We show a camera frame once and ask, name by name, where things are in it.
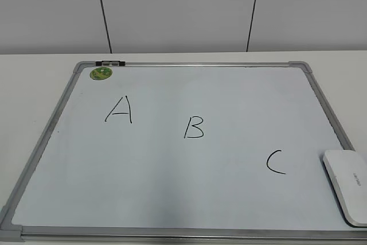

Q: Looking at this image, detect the green round magnet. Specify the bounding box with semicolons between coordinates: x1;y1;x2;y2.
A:
89;67;112;80

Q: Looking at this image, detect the white whiteboard eraser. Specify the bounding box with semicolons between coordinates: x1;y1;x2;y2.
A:
322;150;366;227

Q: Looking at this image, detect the white whiteboard with grey frame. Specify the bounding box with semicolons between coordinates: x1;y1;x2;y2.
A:
1;61;366;244

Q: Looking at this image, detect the black silver board clip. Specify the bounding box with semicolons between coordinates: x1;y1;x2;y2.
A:
95;60;126;67

